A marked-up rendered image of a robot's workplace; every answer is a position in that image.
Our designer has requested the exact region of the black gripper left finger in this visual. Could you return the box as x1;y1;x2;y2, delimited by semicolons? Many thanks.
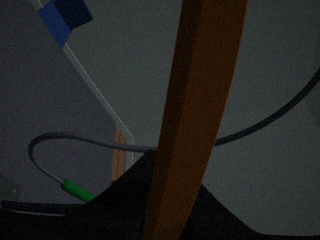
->
0;149;157;240

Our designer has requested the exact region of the orange bar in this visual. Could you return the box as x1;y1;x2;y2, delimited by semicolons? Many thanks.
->
143;0;248;240

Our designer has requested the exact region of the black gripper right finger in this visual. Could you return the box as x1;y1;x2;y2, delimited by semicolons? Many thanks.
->
179;184;320;240

